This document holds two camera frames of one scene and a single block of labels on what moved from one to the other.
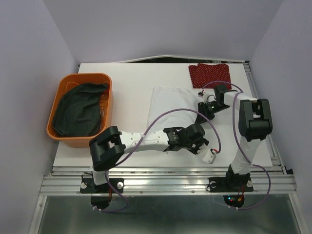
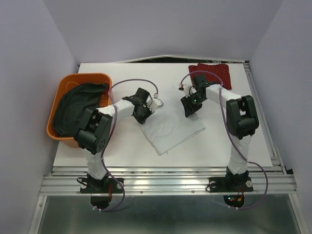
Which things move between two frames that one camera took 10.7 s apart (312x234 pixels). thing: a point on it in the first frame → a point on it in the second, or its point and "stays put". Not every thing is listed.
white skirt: x=164 y=99 stays put
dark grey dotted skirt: x=78 y=113 stays put
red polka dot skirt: x=204 y=73 stays put
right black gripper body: x=208 y=109 → x=193 y=102
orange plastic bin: x=67 y=82 stays put
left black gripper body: x=194 y=146 → x=144 y=114
